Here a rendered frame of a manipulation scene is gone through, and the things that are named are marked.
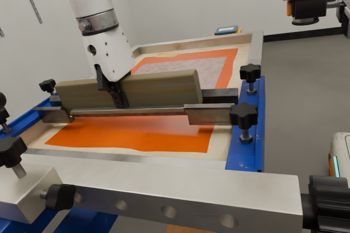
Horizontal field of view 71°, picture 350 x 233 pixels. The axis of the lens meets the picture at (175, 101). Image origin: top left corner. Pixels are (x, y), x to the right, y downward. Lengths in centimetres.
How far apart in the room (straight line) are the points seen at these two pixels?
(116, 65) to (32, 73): 249
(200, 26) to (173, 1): 60
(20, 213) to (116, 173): 11
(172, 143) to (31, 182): 27
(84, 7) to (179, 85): 22
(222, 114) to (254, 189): 22
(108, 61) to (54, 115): 26
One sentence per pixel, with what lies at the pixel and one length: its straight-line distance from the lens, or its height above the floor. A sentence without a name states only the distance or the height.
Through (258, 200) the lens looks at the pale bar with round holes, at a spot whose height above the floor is 104.
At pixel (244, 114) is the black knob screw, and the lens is 36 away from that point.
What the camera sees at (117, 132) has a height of 95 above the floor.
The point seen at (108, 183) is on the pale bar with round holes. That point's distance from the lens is 34.
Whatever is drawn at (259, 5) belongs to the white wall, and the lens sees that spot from 417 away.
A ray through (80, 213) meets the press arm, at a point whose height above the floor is 92.
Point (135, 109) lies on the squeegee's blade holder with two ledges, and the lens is 54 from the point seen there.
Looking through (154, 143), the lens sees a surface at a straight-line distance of 52.
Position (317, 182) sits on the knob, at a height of 105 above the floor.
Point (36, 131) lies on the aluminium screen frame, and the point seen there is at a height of 97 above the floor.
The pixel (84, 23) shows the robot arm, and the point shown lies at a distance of 49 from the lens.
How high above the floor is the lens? 126
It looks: 27 degrees down
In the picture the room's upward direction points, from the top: 13 degrees counter-clockwise
